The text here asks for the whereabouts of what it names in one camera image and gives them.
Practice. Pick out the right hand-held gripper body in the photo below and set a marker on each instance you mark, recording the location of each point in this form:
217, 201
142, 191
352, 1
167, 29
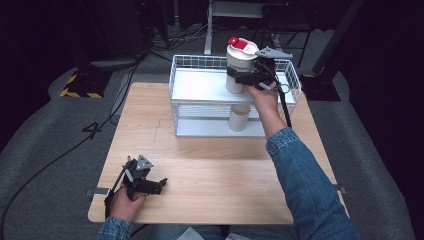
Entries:
260, 71

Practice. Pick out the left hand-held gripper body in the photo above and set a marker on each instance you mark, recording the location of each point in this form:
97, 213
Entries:
138, 175

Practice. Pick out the white canister with red lid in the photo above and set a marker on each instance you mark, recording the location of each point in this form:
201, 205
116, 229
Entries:
240, 63

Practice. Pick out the person's right hand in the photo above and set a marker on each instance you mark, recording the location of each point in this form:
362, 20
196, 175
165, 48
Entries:
265, 100

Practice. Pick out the person's left hand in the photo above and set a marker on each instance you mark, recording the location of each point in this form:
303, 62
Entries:
125, 206

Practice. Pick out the grey tape piece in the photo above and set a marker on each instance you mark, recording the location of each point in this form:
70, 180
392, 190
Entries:
96, 192
340, 189

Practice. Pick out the white paper cup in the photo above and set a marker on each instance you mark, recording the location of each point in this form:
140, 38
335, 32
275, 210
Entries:
238, 118

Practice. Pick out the white metal stand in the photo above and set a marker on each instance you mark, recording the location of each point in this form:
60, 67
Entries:
220, 13

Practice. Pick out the person's legs in jeans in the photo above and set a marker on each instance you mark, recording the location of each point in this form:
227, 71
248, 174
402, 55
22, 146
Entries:
213, 233

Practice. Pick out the dark computer tower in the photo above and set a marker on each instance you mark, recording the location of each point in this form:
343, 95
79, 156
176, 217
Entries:
123, 26

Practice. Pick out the black metal frame stand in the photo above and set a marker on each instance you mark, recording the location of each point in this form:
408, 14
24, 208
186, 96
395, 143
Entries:
286, 26

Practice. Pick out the black slanted post with base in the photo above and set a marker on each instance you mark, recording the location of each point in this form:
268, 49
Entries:
328, 63

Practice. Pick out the yellow black striped base plate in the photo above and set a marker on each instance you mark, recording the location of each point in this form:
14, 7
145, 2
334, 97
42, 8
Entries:
85, 85

